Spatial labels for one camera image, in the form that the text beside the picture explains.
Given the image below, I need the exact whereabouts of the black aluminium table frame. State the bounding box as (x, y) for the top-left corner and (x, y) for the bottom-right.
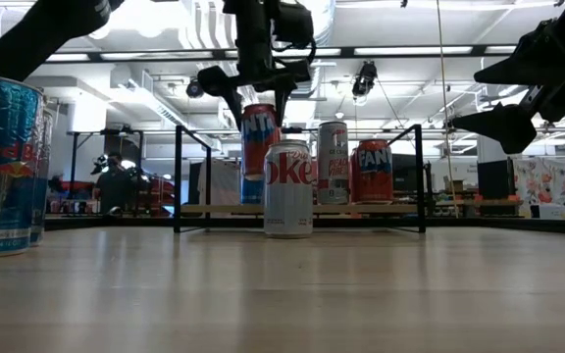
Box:
(44, 215), (565, 236)

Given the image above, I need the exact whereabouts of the orange Fanta can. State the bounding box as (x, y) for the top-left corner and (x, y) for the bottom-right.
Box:
(240, 103), (283, 181)

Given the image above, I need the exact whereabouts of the black ceiling camera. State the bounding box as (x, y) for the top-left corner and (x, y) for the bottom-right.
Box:
(351, 60), (380, 98)

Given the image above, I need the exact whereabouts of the white Celsius can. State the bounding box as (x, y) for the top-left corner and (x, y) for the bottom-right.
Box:
(316, 121), (350, 206)

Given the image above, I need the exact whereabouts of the black overhead light bar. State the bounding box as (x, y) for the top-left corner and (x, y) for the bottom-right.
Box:
(44, 43), (519, 64)

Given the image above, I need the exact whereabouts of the floral printed cloth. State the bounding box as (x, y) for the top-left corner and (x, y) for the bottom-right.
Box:
(511, 156), (565, 221)

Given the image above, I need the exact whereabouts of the silver Diet Coke can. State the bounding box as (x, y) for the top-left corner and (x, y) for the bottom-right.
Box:
(263, 138), (315, 240)

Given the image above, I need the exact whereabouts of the black cabinet box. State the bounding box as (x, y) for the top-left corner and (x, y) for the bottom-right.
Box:
(477, 159), (512, 201)

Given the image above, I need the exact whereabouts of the blue silver Red Bull can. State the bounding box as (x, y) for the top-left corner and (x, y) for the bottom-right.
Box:
(240, 175), (266, 206)
(0, 73), (46, 260)
(29, 108), (54, 248)

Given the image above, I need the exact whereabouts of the person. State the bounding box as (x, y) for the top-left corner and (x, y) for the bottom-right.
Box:
(90, 151), (134, 217)

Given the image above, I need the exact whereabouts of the yellow hanging rope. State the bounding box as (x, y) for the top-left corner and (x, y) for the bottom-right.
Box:
(434, 0), (460, 220)

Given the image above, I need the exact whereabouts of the wooden shelf with black frame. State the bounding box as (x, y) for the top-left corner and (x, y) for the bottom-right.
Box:
(173, 124), (428, 235)

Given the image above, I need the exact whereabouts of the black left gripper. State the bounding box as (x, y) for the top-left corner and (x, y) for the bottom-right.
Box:
(196, 0), (312, 131)

